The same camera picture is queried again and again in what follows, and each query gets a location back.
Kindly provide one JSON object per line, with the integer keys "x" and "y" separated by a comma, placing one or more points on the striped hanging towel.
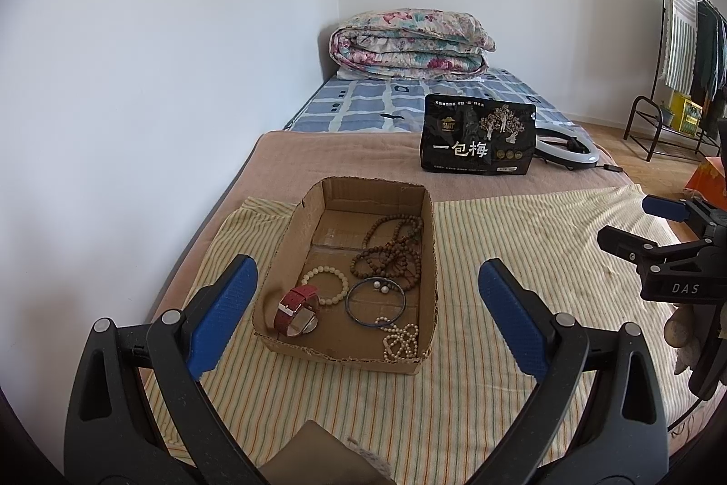
{"x": 679, "y": 30}

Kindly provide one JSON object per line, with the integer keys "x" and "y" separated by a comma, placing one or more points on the black snack bag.
{"x": 477, "y": 135}

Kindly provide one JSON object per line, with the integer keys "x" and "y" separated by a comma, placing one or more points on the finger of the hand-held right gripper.
{"x": 661, "y": 208}
{"x": 619, "y": 240}

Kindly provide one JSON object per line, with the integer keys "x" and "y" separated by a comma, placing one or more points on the green yellow box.
{"x": 692, "y": 115}

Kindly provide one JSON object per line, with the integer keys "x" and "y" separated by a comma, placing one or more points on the floral folded quilt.
{"x": 409, "y": 44}

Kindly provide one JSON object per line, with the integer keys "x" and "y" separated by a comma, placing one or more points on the striped yellow cloth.
{"x": 511, "y": 263}

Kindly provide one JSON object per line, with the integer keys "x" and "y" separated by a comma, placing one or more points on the cardboard box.
{"x": 272, "y": 263}

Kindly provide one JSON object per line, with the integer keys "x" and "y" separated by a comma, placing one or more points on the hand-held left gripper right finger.
{"x": 511, "y": 314}

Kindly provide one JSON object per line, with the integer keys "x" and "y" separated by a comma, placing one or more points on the dark blue bangle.
{"x": 355, "y": 317}

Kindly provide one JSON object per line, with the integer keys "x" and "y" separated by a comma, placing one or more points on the black metal rack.
{"x": 647, "y": 121}

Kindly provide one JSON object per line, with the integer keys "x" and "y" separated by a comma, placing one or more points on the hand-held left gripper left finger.
{"x": 227, "y": 314}

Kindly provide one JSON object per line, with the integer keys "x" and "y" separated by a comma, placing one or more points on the dark hanging clothes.
{"x": 713, "y": 53}

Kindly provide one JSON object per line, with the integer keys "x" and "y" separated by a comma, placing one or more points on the person's right hand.
{"x": 681, "y": 337}

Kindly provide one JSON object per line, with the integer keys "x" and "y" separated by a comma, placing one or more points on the orange patterned box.
{"x": 710, "y": 181}

